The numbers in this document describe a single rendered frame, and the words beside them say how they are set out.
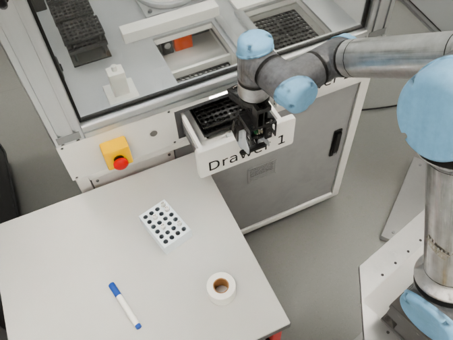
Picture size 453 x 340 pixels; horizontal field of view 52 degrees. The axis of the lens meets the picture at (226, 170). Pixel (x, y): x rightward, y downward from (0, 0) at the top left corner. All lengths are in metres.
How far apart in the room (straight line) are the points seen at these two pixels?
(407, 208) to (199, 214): 1.22
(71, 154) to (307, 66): 0.68
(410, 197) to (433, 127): 1.68
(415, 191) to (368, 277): 1.14
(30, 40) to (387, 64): 0.70
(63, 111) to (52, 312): 0.49
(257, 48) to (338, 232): 1.35
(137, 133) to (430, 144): 0.86
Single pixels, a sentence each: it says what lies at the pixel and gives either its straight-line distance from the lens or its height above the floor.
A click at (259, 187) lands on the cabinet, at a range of 1.80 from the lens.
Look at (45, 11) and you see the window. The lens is 1.05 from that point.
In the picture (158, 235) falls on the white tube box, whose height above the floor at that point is 0.80.
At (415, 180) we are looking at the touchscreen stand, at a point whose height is 0.03.
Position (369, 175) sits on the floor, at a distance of 2.36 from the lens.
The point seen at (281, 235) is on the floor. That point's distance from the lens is 2.11.
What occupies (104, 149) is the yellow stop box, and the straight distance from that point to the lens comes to 1.26.
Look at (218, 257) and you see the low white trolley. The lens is 1.21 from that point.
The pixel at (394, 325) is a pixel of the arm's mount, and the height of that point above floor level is 0.78.
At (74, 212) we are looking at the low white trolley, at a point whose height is 0.76.
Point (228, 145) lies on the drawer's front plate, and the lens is 1.21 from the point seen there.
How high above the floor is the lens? 1.85
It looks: 53 degrees down
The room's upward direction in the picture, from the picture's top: 4 degrees counter-clockwise
